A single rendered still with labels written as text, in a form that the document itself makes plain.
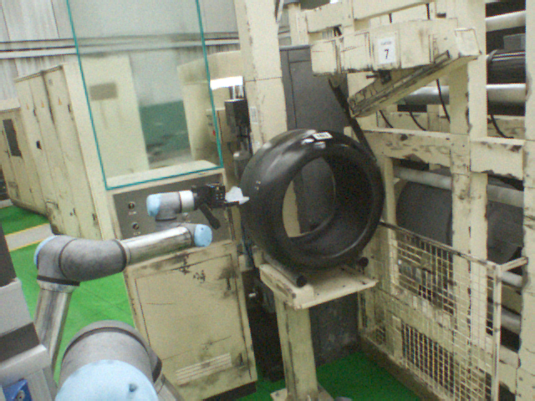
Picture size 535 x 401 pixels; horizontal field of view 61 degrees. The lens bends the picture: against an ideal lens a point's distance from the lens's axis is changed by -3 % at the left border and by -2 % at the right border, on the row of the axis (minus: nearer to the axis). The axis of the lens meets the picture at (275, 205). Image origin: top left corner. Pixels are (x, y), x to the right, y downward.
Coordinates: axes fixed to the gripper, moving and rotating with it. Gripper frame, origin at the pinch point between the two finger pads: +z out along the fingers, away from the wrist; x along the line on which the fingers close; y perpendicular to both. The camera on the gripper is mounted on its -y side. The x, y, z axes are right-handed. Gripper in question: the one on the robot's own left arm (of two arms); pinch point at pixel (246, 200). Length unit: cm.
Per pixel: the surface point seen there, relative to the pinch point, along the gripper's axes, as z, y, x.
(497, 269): 63, -17, -60
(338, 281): 39, -39, -1
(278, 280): 14.0, -35.6, 3.6
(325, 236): 41.4, -24.0, 13.9
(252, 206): 0.8, -1.6, -4.1
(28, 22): -129, 194, 939
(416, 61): 48, 48, -35
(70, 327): -78, -134, 203
